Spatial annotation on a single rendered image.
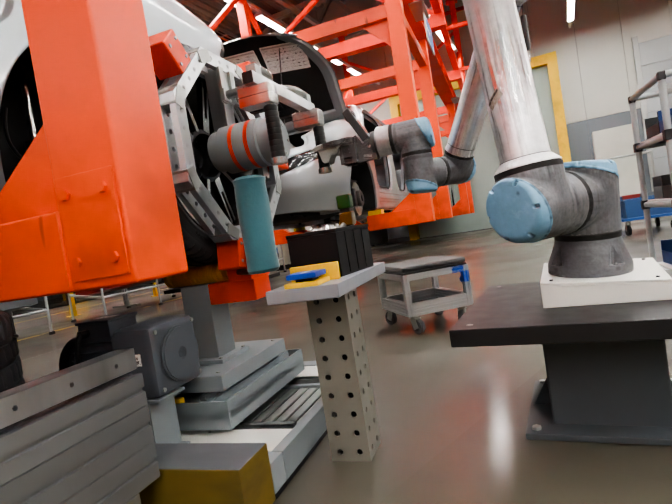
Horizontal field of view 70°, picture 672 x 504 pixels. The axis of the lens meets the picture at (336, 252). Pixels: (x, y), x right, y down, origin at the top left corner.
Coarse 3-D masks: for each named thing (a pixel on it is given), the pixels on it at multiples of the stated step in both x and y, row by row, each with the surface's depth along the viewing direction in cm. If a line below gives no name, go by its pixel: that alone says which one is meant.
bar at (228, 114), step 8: (208, 72) 143; (216, 72) 142; (208, 80) 143; (216, 80) 142; (208, 88) 143; (216, 88) 142; (208, 96) 144; (216, 96) 143; (216, 104) 143; (224, 104) 142; (216, 112) 143; (224, 112) 142; (232, 112) 146; (216, 120) 143; (224, 120) 142; (232, 120) 145; (216, 128) 144
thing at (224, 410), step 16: (288, 352) 174; (272, 368) 151; (288, 368) 161; (304, 368) 173; (240, 384) 142; (256, 384) 140; (272, 384) 149; (176, 400) 131; (192, 400) 138; (208, 400) 129; (224, 400) 133; (240, 400) 131; (256, 400) 139; (192, 416) 129; (208, 416) 128; (224, 416) 126; (240, 416) 130
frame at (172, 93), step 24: (192, 72) 128; (240, 72) 153; (168, 96) 119; (168, 120) 122; (168, 144) 121; (192, 168) 121; (264, 168) 169; (192, 192) 123; (216, 216) 129; (216, 240) 136
